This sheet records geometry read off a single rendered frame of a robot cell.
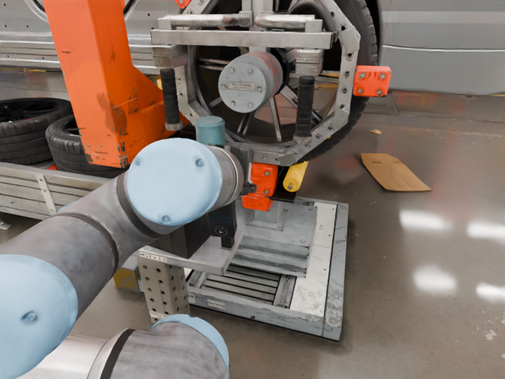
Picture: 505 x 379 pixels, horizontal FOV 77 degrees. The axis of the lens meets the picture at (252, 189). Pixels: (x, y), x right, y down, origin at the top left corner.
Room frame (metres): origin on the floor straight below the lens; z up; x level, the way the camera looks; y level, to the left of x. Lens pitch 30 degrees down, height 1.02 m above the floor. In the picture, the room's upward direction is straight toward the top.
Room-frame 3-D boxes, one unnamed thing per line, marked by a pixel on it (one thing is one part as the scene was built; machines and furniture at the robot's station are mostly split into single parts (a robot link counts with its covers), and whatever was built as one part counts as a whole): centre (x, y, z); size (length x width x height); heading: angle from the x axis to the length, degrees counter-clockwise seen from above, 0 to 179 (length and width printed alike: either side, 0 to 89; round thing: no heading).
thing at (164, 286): (0.76, 0.29, 0.21); 0.10 x 0.10 x 0.42; 74
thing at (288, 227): (1.16, -0.07, 0.32); 0.40 x 0.30 x 0.28; 74
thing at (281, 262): (1.17, -0.02, 0.13); 0.50 x 0.36 x 0.10; 74
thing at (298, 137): (0.72, -0.12, 0.83); 0.04 x 0.04 x 0.16
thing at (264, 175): (1.03, -0.03, 0.48); 0.16 x 0.12 x 0.17; 164
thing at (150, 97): (1.46, 0.42, 0.69); 0.52 x 0.17 x 0.35; 164
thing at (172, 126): (0.82, 0.21, 0.83); 0.04 x 0.04 x 0.16
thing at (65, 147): (1.66, 0.73, 0.39); 0.66 x 0.66 x 0.24
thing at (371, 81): (0.91, -0.33, 0.85); 0.09 x 0.08 x 0.07; 74
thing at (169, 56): (0.84, 0.20, 0.93); 0.09 x 0.05 x 0.05; 164
